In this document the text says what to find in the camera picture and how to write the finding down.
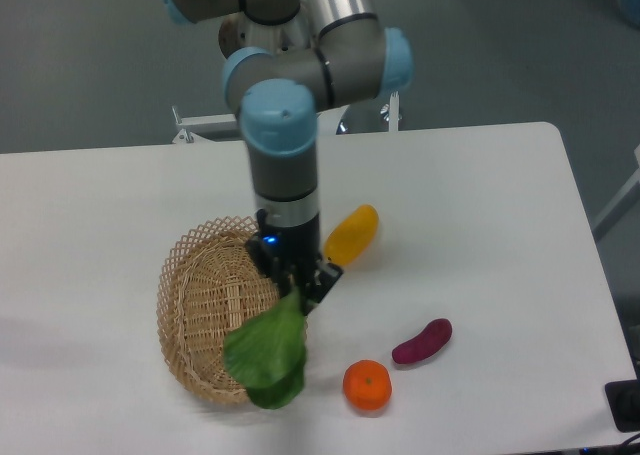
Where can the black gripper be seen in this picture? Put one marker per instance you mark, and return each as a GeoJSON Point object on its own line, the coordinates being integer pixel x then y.
{"type": "Point", "coordinates": [281, 252]}

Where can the green bok choy toy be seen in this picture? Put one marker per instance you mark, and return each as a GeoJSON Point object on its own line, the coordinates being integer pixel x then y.
{"type": "Point", "coordinates": [267, 354]}

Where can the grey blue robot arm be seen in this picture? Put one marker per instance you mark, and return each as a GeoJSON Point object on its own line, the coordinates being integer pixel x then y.
{"type": "Point", "coordinates": [297, 59]}

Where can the woven wicker basket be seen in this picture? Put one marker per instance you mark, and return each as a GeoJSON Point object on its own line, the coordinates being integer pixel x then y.
{"type": "Point", "coordinates": [208, 287]}

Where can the yellow mango toy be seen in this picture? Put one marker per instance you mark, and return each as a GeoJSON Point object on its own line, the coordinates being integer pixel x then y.
{"type": "Point", "coordinates": [352, 237]}

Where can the orange tangerine toy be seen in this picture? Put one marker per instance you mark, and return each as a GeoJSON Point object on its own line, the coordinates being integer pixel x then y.
{"type": "Point", "coordinates": [367, 385]}

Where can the purple sweet potato toy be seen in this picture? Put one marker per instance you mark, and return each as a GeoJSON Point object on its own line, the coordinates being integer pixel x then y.
{"type": "Point", "coordinates": [426, 344]}

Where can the black device at table edge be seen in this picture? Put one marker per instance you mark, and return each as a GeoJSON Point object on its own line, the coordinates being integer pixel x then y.
{"type": "Point", "coordinates": [623, 400]}

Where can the white metal frame leg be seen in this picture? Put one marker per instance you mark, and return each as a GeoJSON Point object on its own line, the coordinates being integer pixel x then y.
{"type": "Point", "coordinates": [626, 197]}

